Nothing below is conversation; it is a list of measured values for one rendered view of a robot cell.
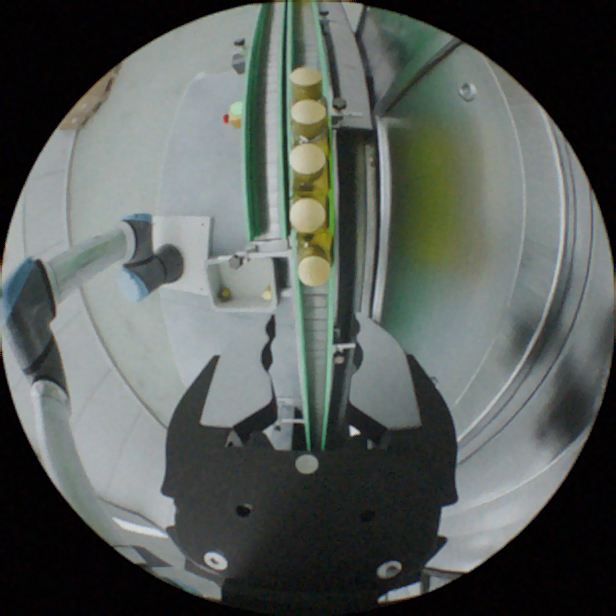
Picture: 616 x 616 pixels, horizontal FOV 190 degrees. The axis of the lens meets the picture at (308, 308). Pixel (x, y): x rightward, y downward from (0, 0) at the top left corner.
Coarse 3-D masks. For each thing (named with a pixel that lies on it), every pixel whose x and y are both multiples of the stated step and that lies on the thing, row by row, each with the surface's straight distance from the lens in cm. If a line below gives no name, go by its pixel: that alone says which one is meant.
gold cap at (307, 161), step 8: (304, 144) 21; (296, 152) 20; (304, 152) 20; (312, 152) 20; (320, 152) 20; (296, 160) 20; (304, 160) 20; (312, 160) 20; (320, 160) 20; (296, 168) 20; (304, 168) 20; (312, 168) 20; (320, 168) 20; (304, 176) 21; (312, 176) 22
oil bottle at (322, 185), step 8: (328, 160) 29; (328, 168) 28; (296, 176) 27; (320, 176) 27; (328, 176) 28; (296, 184) 27; (304, 184) 27; (312, 184) 27; (320, 184) 27; (328, 184) 28; (296, 192) 29; (304, 192) 29; (312, 192) 29; (320, 192) 29
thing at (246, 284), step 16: (208, 272) 64; (224, 272) 69; (240, 272) 66; (256, 272) 65; (272, 272) 56; (208, 288) 65; (240, 288) 68; (256, 288) 67; (272, 288) 57; (224, 304) 68; (240, 304) 66; (256, 304) 64; (272, 304) 61
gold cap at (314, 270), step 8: (312, 248) 24; (320, 248) 24; (304, 256) 21; (312, 256) 20; (320, 256) 20; (304, 264) 20; (312, 264) 20; (320, 264) 20; (328, 264) 21; (304, 272) 21; (312, 272) 21; (320, 272) 21; (328, 272) 21; (304, 280) 21; (312, 280) 21; (320, 280) 21
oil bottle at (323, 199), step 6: (294, 198) 28; (300, 198) 27; (306, 198) 27; (312, 198) 27; (318, 198) 27; (324, 198) 27; (324, 204) 27; (324, 210) 27; (324, 222) 27; (294, 228) 28; (324, 228) 28
